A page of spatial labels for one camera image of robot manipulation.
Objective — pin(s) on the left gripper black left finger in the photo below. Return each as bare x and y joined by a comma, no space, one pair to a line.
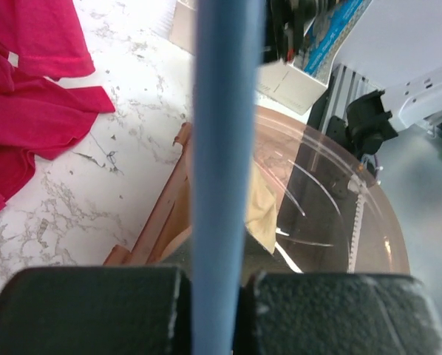
96,310

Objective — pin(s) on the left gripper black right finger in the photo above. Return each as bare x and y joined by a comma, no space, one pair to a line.
336,314

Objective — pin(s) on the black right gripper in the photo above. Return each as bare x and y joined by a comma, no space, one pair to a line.
285,27

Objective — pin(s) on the light blue wire hanger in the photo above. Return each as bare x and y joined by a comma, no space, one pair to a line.
229,40

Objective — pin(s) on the beige t shirt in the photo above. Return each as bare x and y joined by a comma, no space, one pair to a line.
261,212

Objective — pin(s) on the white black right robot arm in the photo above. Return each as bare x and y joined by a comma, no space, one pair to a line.
379,63

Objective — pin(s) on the red t shirt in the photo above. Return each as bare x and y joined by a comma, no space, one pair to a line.
42,42

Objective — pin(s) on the blue book lower slot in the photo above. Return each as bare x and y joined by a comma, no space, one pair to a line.
326,35

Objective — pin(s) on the white perforated file organizer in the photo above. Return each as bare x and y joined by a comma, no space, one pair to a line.
283,83

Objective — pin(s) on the pink translucent plastic tub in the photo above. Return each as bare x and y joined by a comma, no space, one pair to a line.
297,162

